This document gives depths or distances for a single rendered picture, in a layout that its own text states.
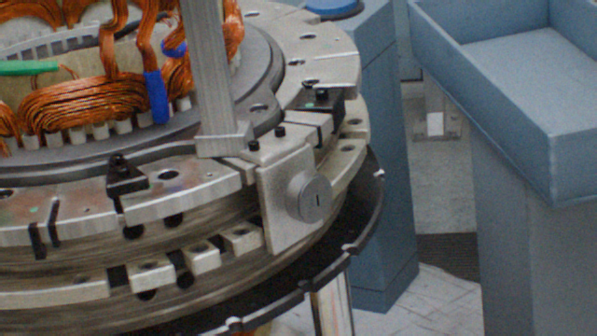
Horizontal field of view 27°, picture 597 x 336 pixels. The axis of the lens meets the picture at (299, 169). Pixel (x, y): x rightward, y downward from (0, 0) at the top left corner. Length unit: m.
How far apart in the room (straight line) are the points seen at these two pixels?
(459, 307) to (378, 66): 0.22
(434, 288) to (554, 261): 0.29
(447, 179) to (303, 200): 2.36
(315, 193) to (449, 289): 0.48
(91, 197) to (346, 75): 0.17
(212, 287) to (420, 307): 0.44
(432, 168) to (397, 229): 1.96
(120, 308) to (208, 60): 0.13
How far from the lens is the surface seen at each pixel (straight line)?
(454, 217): 2.79
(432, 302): 1.06
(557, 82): 0.84
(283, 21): 0.79
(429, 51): 0.85
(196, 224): 0.62
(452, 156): 3.06
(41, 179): 0.63
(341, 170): 0.66
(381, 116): 0.99
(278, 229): 0.62
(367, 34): 0.96
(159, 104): 0.63
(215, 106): 0.61
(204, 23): 0.59
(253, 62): 0.71
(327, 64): 0.71
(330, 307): 0.75
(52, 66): 0.63
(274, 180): 0.60
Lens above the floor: 1.36
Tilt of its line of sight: 26 degrees down
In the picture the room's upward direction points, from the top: 8 degrees counter-clockwise
